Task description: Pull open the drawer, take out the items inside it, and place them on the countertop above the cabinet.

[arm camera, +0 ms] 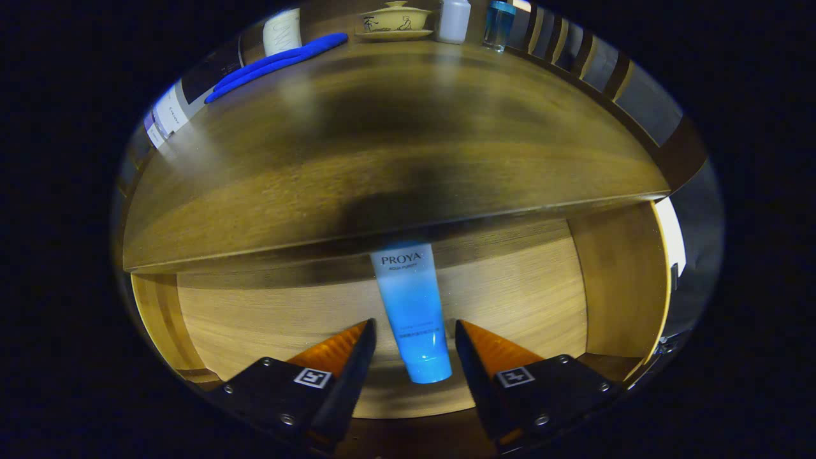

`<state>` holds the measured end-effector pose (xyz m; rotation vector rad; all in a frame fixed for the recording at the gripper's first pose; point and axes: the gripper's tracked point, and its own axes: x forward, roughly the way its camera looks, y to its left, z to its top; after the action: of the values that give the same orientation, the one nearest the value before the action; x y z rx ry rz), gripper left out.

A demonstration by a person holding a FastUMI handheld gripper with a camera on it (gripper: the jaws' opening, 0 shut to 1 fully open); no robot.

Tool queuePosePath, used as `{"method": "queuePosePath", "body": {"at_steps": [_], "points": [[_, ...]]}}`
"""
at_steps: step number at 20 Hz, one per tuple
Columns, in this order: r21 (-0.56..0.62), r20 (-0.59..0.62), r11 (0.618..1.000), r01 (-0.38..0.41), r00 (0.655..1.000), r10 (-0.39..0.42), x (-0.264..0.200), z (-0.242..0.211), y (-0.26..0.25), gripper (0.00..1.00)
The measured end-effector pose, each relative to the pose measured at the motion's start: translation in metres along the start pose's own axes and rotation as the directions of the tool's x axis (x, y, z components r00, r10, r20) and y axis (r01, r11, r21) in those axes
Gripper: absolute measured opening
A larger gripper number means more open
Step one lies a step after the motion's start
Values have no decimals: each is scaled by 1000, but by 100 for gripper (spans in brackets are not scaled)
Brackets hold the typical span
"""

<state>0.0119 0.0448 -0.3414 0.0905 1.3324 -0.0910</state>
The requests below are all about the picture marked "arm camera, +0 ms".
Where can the wooden drawer with black knob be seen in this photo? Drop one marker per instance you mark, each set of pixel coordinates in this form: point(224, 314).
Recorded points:
point(510, 306)

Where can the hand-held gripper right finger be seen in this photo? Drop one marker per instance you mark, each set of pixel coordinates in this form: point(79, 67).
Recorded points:
point(475, 376)

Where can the thin white book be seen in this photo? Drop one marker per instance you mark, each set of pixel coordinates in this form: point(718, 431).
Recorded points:
point(158, 131)

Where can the beige lidded teacup with saucer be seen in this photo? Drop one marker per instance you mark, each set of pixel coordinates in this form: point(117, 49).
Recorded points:
point(395, 20)

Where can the white bottle with blue cap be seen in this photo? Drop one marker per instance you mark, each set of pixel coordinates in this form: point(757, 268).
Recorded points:
point(454, 22)

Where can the clear blue bottle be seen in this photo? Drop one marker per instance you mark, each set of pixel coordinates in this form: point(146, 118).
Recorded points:
point(498, 25)

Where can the white pump bottle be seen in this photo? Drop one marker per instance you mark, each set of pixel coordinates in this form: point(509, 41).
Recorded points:
point(282, 32)

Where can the blue cosmetic tube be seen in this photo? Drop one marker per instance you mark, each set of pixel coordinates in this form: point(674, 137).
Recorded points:
point(414, 312)

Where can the wooden countertop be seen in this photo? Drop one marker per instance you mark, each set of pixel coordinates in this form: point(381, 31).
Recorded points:
point(382, 127)

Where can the blue cloth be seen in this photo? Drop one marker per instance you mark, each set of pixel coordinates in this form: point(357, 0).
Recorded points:
point(274, 64)

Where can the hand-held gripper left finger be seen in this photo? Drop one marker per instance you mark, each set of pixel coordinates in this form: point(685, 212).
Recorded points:
point(354, 376)

